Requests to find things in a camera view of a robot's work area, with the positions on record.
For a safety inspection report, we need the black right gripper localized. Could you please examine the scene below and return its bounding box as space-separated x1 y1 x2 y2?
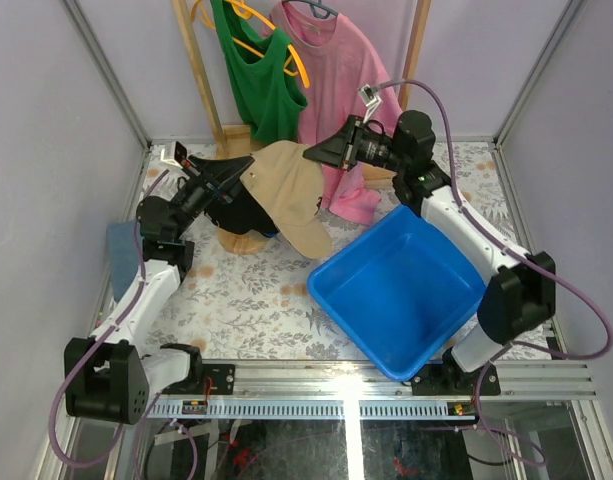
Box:
304 116 408 175

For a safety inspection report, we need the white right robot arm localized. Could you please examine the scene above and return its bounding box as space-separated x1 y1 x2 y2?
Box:
305 110 555 396

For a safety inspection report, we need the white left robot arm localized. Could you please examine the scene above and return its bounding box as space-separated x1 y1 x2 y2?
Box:
64 143 254 425

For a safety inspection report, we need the wooden clothes rack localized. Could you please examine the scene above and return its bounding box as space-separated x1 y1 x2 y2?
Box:
170 0 432 191

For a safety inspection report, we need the wooden hat stand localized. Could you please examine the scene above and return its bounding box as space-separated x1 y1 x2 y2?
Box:
217 228 269 256

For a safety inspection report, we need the green tank top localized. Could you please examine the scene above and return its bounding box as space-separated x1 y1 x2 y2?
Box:
211 1 308 144

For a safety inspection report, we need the pink t-shirt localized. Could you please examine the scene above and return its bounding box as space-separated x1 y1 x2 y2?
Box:
269 2 390 225

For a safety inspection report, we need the folded blue denim cloth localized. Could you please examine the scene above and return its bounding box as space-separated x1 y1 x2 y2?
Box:
106 220 142 302

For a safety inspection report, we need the grey clothes hanger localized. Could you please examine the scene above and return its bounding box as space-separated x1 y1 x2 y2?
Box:
284 0 338 20

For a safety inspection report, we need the blue plastic bin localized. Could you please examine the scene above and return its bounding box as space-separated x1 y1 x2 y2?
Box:
308 206 485 381

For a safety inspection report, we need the yellow clothes hanger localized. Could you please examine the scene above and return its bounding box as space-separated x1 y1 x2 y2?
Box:
191 0 311 89

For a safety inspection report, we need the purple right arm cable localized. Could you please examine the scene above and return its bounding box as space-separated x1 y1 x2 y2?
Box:
380 78 613 467

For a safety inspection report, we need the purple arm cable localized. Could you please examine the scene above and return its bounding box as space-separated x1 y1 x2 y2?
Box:
380 78 613 467
47 169 199 480

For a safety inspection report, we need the aluminium mounting rail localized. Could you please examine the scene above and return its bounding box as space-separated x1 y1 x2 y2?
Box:
128 360 596 424

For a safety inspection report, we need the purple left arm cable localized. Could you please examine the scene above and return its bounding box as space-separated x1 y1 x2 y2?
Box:
47 169 199 480

